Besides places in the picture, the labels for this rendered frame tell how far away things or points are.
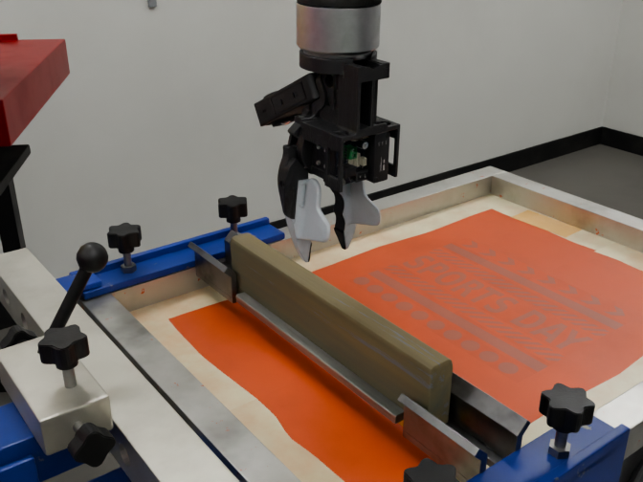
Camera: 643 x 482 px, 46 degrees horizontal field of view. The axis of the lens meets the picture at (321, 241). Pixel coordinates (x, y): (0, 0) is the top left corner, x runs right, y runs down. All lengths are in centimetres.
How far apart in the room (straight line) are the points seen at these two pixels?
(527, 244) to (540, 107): 328
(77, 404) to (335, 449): 26
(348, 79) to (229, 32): 235
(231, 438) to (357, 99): 33
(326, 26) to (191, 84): 232
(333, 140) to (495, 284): 47
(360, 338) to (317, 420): 10
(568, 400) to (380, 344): 18
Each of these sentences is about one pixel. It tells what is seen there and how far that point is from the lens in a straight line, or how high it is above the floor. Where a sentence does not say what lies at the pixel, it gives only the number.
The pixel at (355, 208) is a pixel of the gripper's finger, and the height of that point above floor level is 115.
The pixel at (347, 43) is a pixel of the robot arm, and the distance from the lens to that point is 67.
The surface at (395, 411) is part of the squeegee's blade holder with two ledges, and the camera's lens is 75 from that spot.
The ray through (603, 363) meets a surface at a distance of 94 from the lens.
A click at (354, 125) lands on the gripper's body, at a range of 67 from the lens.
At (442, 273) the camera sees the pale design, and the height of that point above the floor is 95.
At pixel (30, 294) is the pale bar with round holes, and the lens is 91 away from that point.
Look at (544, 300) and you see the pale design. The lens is 105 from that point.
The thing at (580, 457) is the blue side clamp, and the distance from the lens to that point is 71.
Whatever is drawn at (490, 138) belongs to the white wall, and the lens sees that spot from 418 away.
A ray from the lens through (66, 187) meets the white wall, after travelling 286.
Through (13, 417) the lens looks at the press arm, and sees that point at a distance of 71.
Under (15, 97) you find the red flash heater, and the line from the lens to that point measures 158.
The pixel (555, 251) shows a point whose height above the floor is 95.
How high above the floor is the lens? 145
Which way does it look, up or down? 25 degrees down
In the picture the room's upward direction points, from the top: straight up
